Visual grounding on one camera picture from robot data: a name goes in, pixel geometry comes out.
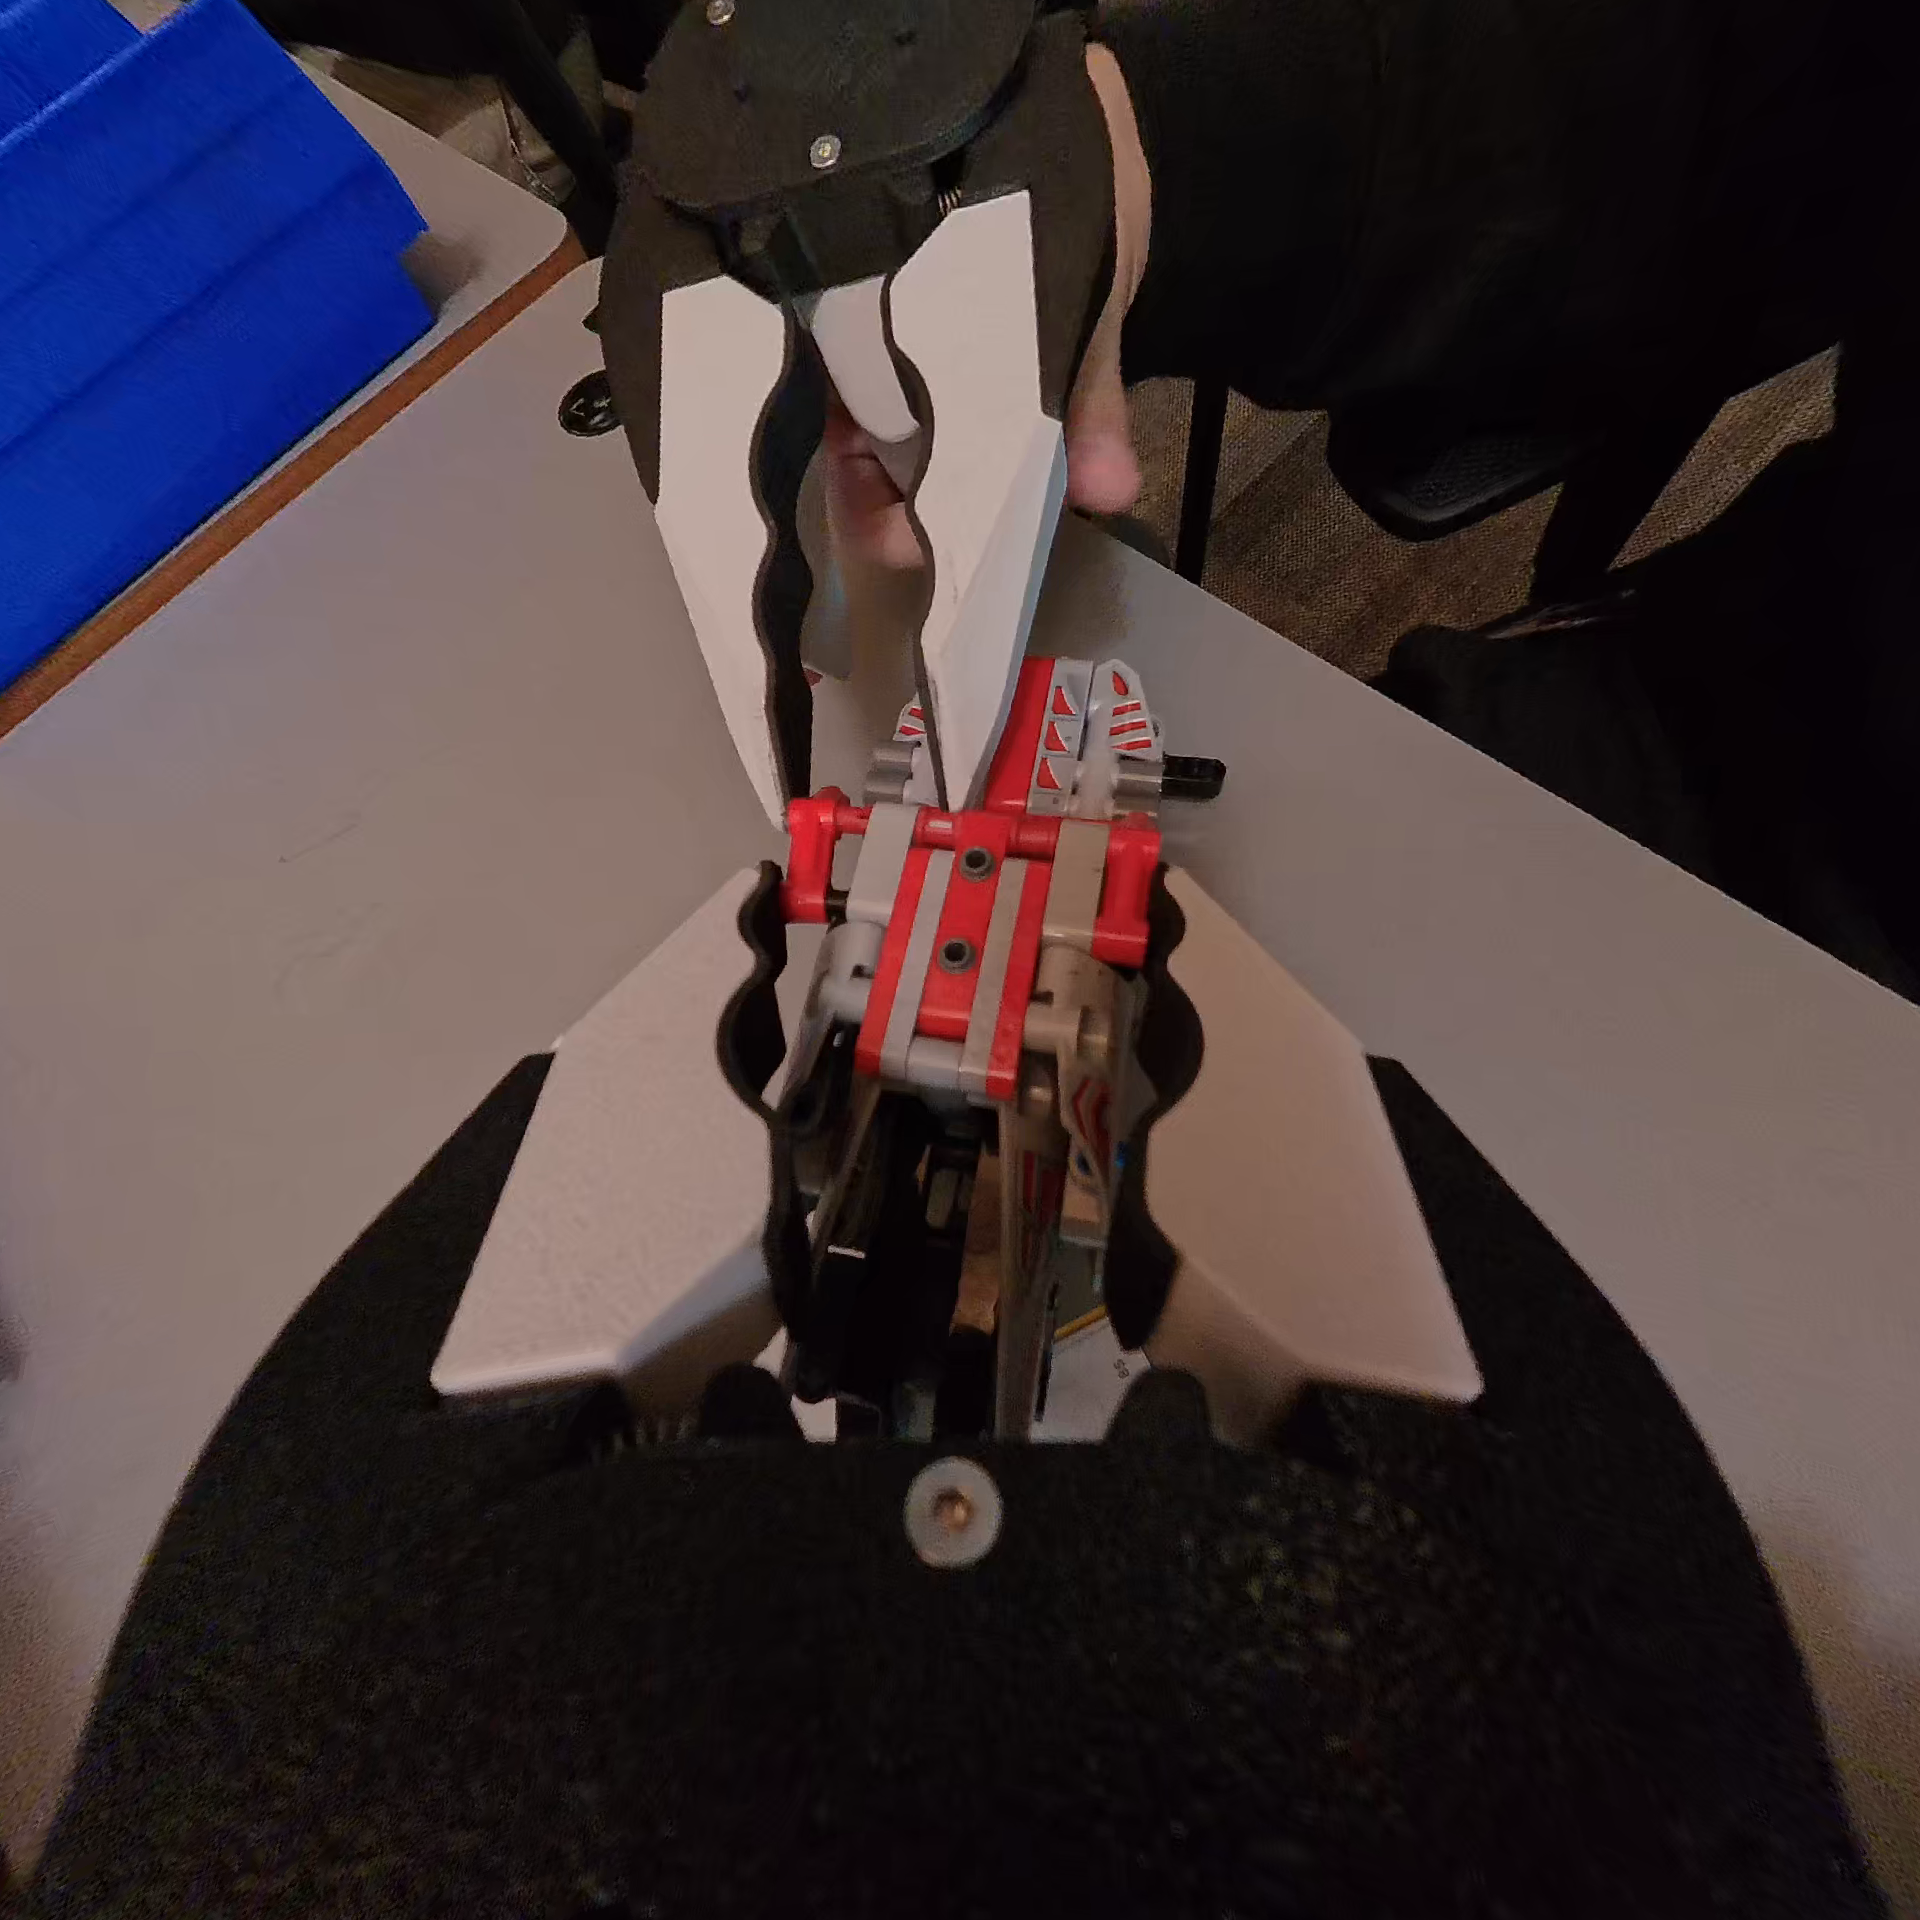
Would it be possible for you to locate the red grey toy brick truck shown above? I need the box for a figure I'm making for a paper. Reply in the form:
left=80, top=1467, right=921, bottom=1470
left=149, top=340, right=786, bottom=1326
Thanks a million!
left=779, top=651, right=1229, bottom=1441

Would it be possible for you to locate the person's black clothing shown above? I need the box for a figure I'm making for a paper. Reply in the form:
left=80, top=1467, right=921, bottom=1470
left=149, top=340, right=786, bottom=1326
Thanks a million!
left=1372, top=344, right=1920, bottom=1008

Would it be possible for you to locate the person's right forearm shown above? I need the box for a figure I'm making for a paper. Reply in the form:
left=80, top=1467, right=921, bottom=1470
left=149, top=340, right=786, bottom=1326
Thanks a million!
left=1096, top=0, right=1920, bottom=414

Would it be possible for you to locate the person's right hand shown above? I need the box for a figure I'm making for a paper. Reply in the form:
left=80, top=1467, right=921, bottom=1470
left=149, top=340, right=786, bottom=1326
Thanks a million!
left=1062, top=40, right=1157, bottom=521

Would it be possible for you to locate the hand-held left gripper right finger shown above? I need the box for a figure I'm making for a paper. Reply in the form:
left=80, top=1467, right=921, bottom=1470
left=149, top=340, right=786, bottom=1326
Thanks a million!
left=1114, top=863, right=1489, bottom=1452

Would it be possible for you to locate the blue storage bin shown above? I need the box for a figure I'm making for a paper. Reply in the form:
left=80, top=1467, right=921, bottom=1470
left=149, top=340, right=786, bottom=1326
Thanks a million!
left=0, top=0, right=433, bottom=694

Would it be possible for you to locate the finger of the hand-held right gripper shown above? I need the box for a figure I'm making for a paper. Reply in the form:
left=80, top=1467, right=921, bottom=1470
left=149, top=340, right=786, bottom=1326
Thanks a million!
left=883, top=189, right=1072, bottom=816
left=657, top=285, right=826, bottom=825

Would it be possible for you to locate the grey desk with brown edge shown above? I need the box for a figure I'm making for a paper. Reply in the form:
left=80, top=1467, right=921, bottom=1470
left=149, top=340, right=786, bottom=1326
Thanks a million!
left=0, top=60, right=587, bottom=740

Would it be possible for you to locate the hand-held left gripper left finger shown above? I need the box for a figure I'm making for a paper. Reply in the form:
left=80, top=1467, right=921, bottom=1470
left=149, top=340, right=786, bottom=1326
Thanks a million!
left=429, top=863, right=836, bottom=1444

